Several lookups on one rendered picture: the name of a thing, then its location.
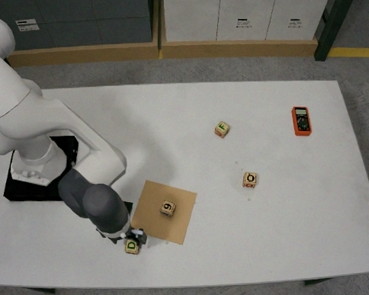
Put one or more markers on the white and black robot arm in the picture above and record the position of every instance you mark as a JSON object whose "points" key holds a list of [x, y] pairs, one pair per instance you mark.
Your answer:
{"points": [[86, 188]]}

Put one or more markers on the orange digital multimeter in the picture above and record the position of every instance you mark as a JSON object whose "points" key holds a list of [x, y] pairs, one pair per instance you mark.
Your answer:
{"points": [[301, 121]]}

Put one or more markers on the tan square mat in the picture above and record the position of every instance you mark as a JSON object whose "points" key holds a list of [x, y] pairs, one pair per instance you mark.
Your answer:
{"points": [[148, 217]]}

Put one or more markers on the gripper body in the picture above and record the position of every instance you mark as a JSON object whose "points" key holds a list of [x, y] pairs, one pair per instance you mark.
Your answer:
{"points": [[128, 233]]}

